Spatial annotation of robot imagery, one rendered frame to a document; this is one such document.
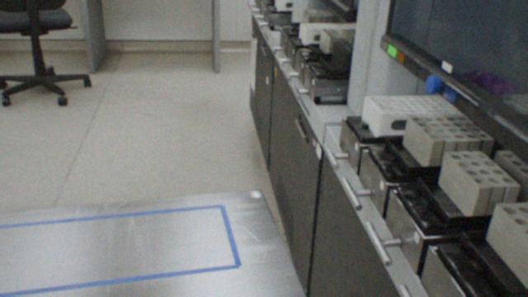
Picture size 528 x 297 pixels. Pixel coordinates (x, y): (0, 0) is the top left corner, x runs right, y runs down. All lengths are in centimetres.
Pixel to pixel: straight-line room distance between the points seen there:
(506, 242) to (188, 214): 44
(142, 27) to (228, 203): 386
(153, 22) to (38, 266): 395
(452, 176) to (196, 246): 42
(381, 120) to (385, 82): 14
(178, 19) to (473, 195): 393
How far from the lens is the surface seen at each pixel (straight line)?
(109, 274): 65
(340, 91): 140
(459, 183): 82
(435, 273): 75
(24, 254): 72
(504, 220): 73
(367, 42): 125
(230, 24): 454
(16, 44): 481
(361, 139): 102
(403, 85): 115
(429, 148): 90
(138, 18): 455
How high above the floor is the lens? 123
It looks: 26 degrees down
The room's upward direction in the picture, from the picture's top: 3 degrees clockwise
